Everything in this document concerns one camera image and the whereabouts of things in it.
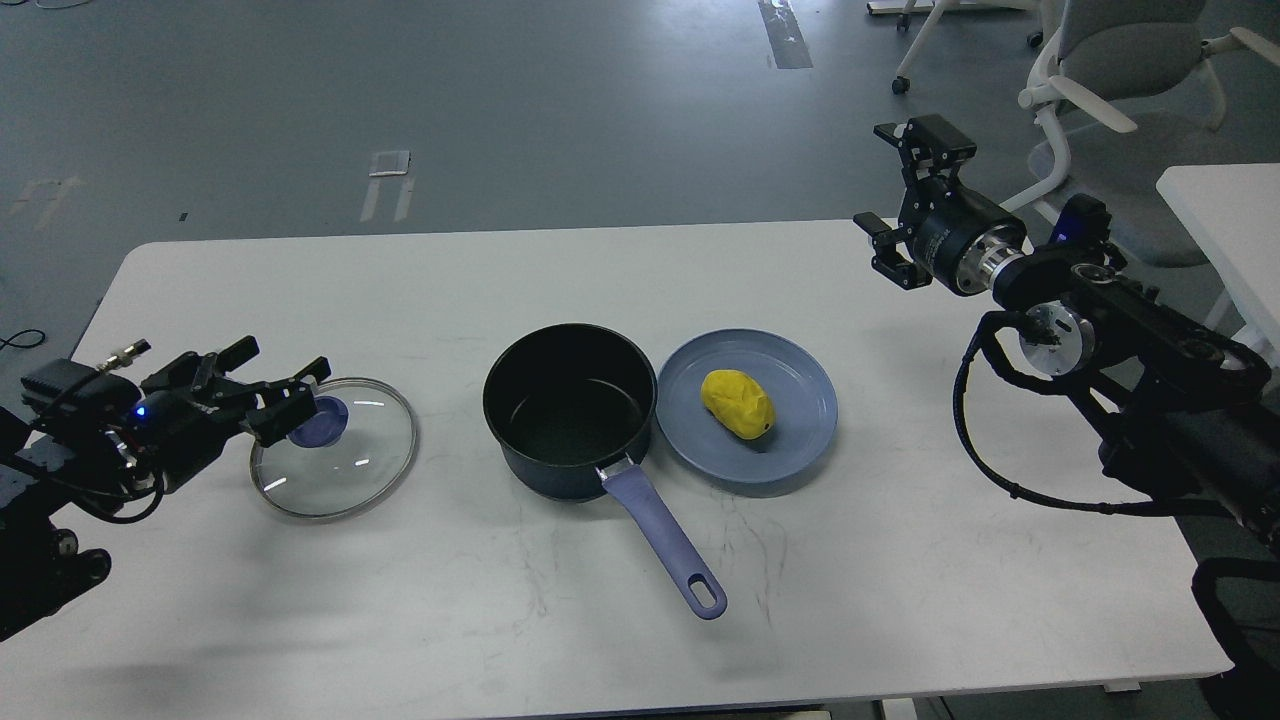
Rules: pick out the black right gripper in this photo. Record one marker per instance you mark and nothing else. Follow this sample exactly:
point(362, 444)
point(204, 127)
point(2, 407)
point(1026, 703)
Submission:
point(958, 236)

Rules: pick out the white grey office chair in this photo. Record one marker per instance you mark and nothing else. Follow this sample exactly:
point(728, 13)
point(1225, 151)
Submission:
point(1122, 91)

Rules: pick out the dark pot with blue handle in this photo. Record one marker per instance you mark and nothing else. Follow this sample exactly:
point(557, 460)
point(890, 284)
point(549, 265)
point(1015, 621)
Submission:
point(572, 407)

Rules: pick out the yellow potato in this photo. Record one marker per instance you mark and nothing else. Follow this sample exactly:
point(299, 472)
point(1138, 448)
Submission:
point(738, 403)

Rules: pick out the glass pot lid blue knob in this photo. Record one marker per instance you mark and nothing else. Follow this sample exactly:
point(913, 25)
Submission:
point(352, 453)

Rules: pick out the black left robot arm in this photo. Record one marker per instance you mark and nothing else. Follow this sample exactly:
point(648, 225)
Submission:
point(114, 449)

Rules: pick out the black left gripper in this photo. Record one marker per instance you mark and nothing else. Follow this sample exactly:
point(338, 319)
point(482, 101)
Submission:
point(177, 435)

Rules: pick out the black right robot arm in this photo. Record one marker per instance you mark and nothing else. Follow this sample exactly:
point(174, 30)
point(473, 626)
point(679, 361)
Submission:
point(1178, 407)

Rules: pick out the white side table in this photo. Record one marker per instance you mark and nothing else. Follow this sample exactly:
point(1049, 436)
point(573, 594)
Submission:
point(1232, 212)

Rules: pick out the blue round plate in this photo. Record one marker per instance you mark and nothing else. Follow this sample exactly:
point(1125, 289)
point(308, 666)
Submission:
point(786, 457)

